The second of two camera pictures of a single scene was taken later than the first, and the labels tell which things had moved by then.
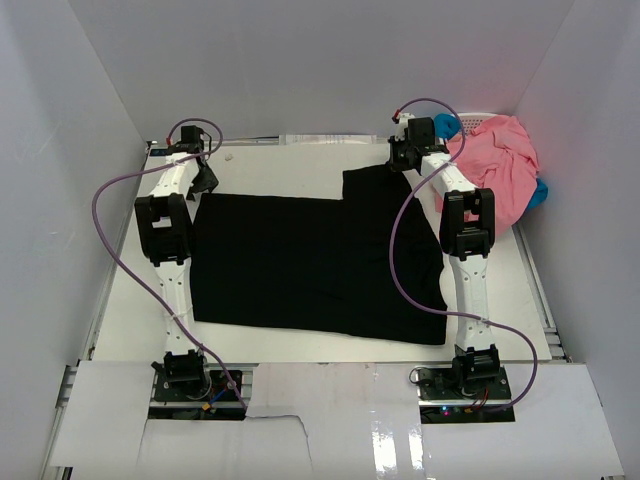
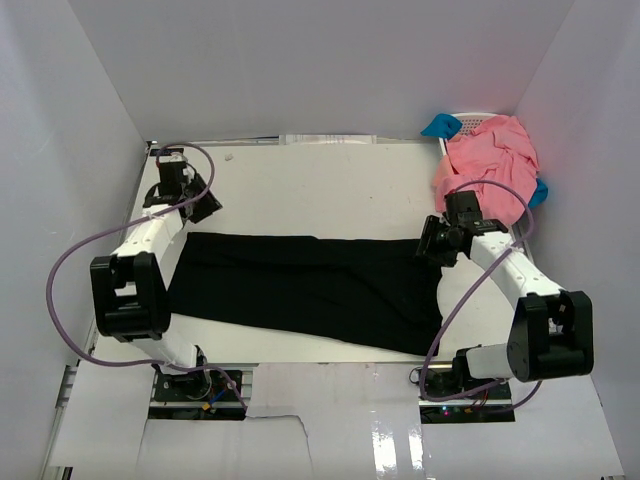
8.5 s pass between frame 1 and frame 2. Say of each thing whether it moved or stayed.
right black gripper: moved
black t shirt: moved
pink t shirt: stayed
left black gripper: moved
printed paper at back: stayed
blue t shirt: stayed
